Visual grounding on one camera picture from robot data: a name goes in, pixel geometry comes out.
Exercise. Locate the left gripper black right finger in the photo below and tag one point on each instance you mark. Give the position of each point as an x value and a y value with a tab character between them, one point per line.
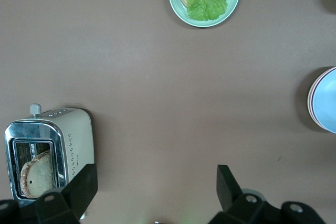
231	195

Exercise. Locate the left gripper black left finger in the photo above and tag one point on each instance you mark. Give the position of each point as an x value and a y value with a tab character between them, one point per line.
78	190

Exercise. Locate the blue shallow bowl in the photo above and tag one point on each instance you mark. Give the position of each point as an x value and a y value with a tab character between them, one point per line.
326	100

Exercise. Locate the toast slice in toaster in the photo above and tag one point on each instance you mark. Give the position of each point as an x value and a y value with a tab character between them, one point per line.
36	176

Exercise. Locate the beige and chrome toaster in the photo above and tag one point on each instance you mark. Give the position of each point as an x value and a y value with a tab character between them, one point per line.
78	134

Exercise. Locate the brown table cover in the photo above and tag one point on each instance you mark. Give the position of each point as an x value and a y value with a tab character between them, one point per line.
157	82

